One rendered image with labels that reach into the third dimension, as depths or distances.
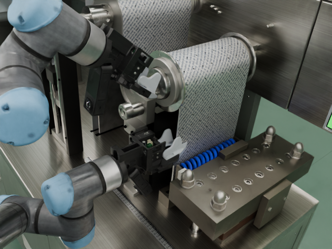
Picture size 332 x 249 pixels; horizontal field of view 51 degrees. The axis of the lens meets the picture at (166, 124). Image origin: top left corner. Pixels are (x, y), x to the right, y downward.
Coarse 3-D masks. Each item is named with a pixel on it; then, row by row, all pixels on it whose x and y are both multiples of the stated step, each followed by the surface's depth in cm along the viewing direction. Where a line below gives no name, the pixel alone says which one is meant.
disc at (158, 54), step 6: (150, 54) 82; (156, 54) 81; (162, 54) 79; (168, 54) 77; (168, 60) 78; (174, 60) 76; (174, 66) 77; (180, 72) 76; (180, 78) 76; (180, 84) 77; (180, 90) 78; (180, 96) 78; (156, 102) 87; (180, 102) 79; (162, 108) 86; (168, 108) 84; (174, 108) 82
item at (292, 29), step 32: (224, 0) 101; (256, 0) 93; (288, 0) 86; (320, 0) 80; (192, 32) 116; (224, 32) 105; (256, 32) 96; (288, 32) 89; (320, 32) 82; (256, 64) 100; (288, 64) 92; (320, 64) 85; (288, 96) 95; (320, 96) 88
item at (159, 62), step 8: (152, 64) 81; (160, 64) 79; (168, 64) 78; (168, 72) 77; (176, 80) 77; (176, 88) 78; (168, 96) 80; (176, 96) 79; (160, 104) 84; (168, 104) 81
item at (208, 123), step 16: (224, 96) 90; (240, 96) 95; (192, 112) 84; (208, 112) 89; (224, 112) 94; (192, 128) 88; (208, 128) 93; (224, 128) 98; (192, 144) 91; (208, 144) 97
